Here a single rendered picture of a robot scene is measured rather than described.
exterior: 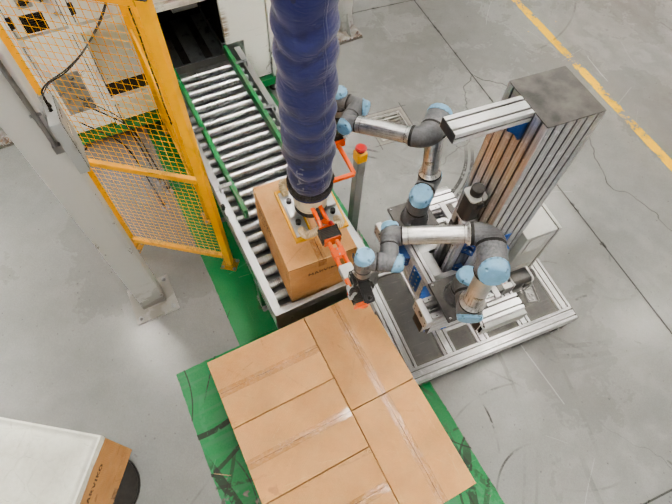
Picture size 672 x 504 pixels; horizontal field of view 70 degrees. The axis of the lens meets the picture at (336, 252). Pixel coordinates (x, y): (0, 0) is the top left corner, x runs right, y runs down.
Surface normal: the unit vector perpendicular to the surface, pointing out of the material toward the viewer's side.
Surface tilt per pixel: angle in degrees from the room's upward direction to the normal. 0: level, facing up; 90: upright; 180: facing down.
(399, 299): 0
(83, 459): 0
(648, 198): 0
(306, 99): 79
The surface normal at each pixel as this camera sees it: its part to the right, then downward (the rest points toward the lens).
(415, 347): 0.04, -0.50
